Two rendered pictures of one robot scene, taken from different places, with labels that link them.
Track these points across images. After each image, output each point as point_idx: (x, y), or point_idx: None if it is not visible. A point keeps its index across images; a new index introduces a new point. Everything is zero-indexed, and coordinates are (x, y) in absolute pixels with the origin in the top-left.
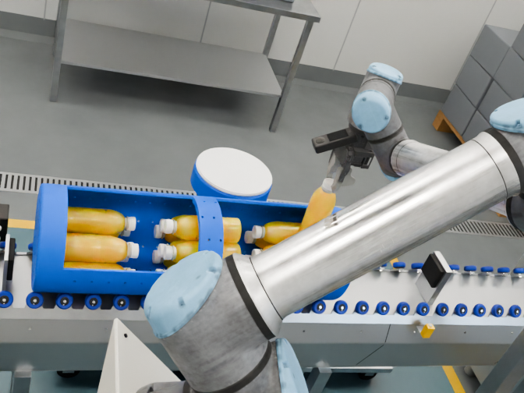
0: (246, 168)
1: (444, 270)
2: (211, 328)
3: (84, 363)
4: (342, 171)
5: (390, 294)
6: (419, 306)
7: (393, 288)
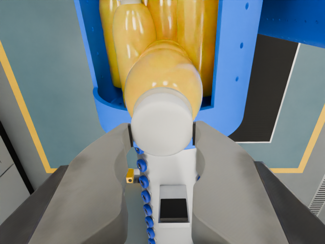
0: None
1: (161, 222)
2: None
3: None
4: (4, 242)
5: (169, 160)
6: (143, 180)
7: (178, 165)
